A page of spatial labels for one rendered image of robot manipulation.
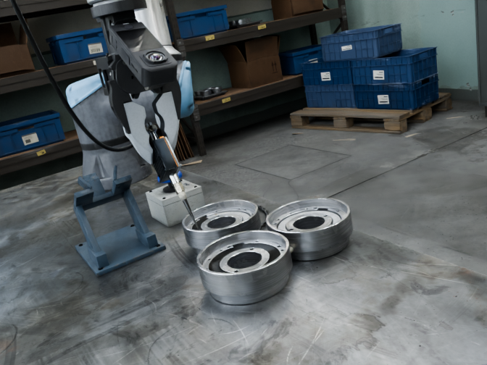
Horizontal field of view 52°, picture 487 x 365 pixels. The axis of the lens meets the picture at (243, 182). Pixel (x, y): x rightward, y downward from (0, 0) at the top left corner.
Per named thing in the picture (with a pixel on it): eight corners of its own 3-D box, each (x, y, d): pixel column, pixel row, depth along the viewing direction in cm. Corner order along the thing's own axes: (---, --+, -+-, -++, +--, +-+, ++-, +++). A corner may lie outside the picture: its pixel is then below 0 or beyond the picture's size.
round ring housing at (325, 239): (295, 222, 70) (290, 195, 69) (366, 228, 64) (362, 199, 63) (256, 258, 62) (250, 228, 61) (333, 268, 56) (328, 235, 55)
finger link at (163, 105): (174, 146, 75) (154, 87, 72) (190, 151, 71) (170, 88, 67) (156, 154, 74) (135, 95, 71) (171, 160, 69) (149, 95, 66)
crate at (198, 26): (211, 33, 478) (206, 9, 471) (231, 30, 446) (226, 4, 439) (161, 43, 454) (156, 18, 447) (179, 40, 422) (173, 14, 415)
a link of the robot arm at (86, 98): (84, 136, 114) (67, 77, 110) (143, 124, 115) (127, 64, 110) (74, 148, 102) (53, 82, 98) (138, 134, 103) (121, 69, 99)
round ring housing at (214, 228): (278, 232, 68) (273, 205, 67) (222, 267, 62) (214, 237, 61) (228, 220, 76) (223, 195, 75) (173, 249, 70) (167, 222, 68)
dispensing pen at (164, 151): (192, 228, 64) (140, 118, 68) (185, 237, 67) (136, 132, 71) (207, 222, 65) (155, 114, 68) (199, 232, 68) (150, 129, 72)
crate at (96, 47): (114, 53, 433) (106, 27, 426) (128, 51, 401) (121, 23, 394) (53, 66, 409) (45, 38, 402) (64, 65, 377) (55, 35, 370)
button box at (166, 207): (207, 211, 81) (201, 183, 80) (168, 227, 78) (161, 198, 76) (186, 201, 88) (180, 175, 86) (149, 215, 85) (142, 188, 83)
